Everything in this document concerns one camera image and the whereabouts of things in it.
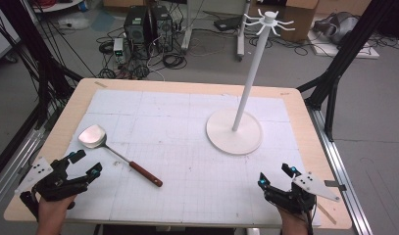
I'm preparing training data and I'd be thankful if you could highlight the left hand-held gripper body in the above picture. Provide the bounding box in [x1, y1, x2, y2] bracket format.
[14, 156, 90, 220]

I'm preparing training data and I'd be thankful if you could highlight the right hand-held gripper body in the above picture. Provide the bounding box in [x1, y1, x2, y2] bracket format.
[264, 171, 340, 215]

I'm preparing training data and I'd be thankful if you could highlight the metal spatula with wooden handle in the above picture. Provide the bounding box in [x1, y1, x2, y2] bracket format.
[77, 123, 164, 188]

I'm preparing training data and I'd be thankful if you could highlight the white hook rack stand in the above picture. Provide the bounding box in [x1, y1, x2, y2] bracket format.
[205, 8, 296, 157]

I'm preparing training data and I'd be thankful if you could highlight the person's left hand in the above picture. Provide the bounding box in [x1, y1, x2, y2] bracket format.
[35, 193, 77, 235]

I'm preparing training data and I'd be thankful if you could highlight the person's right hand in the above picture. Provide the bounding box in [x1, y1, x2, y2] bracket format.
[276, 205, 312, 235]

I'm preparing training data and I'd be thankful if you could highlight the thin wooden stick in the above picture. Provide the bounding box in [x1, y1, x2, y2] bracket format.
[317, 203, 337, 226]

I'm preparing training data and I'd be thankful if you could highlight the grey tape piece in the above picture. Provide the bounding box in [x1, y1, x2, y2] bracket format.
[324, 179, 347, 192]

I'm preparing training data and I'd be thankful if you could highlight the white grid mat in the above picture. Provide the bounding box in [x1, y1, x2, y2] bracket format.
[64, 88, 322, 228]

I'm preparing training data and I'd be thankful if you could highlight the grey power supply unit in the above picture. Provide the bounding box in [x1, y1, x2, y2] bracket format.
[112, 37, 126, 66]

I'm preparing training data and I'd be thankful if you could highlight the white flat board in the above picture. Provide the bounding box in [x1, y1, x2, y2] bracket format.
[308, 38, 381, 61]

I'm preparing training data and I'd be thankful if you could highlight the black computer tower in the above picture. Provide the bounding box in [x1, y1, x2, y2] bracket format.
[124, 5, 153, 47]
[149, 4, 175, 54]

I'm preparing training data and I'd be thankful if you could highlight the white metal stand leg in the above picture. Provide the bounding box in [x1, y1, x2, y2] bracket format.
[235, 0, 253, 62]
[180, 0, 194, 52]

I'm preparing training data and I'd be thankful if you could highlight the grey bag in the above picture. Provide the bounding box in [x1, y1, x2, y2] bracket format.
[312, 11, 361, 46]

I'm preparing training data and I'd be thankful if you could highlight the large cardboard box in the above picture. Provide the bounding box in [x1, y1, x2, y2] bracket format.
[250, 0, 320, 43]

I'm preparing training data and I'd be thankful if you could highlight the small cardboard box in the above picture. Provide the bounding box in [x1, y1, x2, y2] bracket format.
[102, 0, 146, 10]

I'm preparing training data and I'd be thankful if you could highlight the flat black device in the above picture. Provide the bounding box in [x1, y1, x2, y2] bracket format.
[213, 15, 244, 32]

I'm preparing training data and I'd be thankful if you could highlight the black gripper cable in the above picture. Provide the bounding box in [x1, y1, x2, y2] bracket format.
[304, 210, 317, 235]

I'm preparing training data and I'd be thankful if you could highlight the aluminium rail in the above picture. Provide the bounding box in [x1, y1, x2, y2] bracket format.
[0, 126, 46, 214]
[305, 105, 374, 235]

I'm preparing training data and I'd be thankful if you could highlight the black metal frame stand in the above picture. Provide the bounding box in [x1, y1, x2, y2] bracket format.
[0, 0, 84, 131]
[296, 0, 397, 142]

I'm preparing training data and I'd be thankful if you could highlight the tangle of black floor cables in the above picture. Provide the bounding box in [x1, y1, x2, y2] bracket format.
[96, 27, 189, 81]

